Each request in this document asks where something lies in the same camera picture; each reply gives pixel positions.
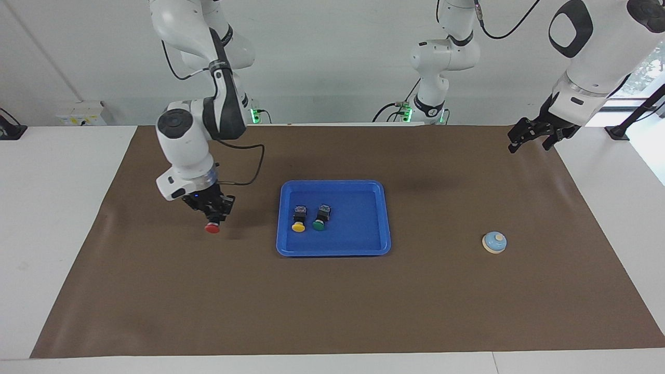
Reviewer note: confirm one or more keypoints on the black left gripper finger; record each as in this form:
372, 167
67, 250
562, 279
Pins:
549, 143
514, 144

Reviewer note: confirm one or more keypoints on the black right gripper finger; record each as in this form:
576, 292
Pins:
207, 216
224, 214

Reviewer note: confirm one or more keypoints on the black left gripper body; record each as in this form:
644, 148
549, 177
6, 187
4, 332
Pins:
553, 119

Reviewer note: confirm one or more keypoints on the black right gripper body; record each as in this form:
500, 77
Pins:
210, 200

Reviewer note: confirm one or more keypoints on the red push button switch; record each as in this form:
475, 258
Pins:
212, 228

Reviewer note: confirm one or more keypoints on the yellow push button switch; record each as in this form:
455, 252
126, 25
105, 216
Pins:
298, 227

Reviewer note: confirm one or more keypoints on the green push button switch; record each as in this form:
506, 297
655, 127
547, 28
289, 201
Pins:
319, 225

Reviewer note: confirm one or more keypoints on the light blue desk bell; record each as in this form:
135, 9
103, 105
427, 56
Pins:
492, 243

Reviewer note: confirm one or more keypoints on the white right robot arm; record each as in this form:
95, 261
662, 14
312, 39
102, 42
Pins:
182, 145

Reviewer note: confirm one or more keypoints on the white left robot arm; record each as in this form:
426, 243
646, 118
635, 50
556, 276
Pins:
441, 57

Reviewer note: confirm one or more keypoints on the blue plastic tray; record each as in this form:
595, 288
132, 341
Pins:
353, 234

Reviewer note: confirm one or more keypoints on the window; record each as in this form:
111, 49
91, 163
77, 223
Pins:
653, 70

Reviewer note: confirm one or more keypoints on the brown table mat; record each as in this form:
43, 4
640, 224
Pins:
332, 301

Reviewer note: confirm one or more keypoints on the black camera stand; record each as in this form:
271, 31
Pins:
618, 132

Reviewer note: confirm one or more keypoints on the white wall socket box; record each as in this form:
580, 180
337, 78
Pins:
80, 114

